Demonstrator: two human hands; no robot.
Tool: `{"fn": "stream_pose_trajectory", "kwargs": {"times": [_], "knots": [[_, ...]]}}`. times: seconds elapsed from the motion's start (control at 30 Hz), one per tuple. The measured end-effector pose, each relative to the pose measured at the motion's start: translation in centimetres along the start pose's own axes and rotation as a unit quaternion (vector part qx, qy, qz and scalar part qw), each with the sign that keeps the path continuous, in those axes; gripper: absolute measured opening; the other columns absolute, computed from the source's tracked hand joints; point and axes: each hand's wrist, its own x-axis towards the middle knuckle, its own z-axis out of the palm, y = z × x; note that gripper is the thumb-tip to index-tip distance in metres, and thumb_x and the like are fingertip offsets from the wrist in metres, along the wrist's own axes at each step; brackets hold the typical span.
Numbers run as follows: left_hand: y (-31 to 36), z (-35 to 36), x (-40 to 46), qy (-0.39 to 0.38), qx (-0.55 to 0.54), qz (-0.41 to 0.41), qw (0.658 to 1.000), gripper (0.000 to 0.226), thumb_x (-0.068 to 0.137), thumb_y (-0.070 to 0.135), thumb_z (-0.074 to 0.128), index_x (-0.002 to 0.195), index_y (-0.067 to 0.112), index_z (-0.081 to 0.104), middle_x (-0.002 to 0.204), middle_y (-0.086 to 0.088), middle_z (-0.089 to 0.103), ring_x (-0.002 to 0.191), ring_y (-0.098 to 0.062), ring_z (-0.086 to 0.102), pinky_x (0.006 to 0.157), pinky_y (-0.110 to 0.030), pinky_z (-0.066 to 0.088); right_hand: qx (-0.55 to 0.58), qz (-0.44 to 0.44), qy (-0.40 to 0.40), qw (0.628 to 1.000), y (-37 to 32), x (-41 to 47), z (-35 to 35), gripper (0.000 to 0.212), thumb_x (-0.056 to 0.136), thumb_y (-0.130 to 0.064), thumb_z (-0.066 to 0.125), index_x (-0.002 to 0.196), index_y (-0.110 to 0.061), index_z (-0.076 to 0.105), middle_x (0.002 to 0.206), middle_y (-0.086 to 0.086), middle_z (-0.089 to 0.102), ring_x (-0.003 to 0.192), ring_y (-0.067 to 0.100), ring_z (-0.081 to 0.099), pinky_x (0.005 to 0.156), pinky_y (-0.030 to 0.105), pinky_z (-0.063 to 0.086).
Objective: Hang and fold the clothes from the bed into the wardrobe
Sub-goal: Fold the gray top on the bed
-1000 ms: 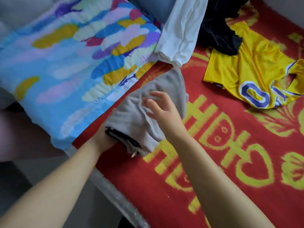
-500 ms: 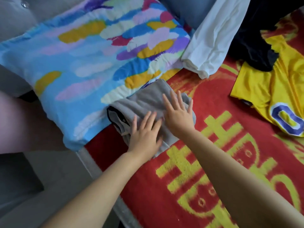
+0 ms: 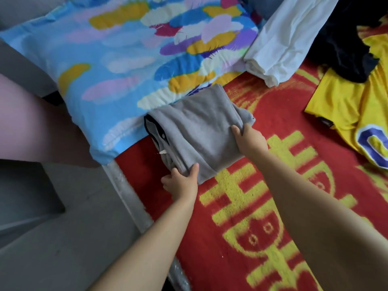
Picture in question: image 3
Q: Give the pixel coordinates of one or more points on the person's right hand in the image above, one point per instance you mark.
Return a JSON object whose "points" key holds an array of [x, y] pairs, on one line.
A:
{"points": [[250, 142]]}

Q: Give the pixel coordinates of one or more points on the person's left hand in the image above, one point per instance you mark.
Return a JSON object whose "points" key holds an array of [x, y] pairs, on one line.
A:
{"points": [[182, 186]]}

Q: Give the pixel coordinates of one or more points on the yellow basketball jersey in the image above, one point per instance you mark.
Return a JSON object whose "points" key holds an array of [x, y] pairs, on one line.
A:
{"points": [[351, 106]]}

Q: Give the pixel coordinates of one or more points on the white long garment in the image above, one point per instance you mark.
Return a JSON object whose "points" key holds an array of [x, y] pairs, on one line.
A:
{"points": [[285, 39]]}

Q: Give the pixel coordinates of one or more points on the black garment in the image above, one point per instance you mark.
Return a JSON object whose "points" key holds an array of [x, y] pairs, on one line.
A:
{"points": [[345, 45]]}

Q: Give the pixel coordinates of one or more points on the grey wardrobe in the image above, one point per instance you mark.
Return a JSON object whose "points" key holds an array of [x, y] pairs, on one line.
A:
{"points": [[24, 197]]}

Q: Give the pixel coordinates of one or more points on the person's left forearm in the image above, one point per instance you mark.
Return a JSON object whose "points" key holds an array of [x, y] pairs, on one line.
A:
{"points": [[145, 251]]}

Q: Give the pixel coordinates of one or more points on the person's right forearm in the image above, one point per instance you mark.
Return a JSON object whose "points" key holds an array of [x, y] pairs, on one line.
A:
{"points": [[321, 221]]}

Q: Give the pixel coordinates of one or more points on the white bed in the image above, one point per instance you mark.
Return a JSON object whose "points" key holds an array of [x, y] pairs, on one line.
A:
{"points": [[133, 203]]}

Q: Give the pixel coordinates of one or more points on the red bedsheet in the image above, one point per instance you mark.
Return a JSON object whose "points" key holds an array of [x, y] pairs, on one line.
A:
{"points": [[206, 257]]}

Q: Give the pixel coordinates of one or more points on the grey pillow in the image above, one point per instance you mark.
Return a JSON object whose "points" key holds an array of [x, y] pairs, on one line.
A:
{"points": [[264, 6]]}

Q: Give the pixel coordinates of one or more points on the colourful patterned pillow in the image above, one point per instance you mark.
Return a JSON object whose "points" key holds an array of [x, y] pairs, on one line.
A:
{"points": [[109, 57]]}

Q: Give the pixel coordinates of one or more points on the pink rolled mat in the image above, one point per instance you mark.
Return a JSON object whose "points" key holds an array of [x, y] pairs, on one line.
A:
{"points": [[30, 130]]}

